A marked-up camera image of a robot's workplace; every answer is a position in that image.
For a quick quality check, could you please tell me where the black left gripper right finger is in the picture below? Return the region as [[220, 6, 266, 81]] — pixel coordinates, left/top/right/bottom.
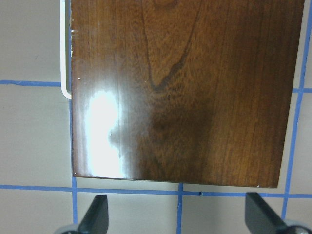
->
[[245, 192, 288, 234]]

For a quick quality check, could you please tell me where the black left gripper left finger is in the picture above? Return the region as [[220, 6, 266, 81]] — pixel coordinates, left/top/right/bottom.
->
[[78, 195, 108, 234]]

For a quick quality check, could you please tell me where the dark wooden drawer cabinet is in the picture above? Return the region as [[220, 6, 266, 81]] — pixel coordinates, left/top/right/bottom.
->
[[70, 0, 305, 188]]

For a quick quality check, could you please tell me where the white drawer handle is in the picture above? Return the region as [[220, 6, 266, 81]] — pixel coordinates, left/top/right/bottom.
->
[[59, 0, 72, 100]]

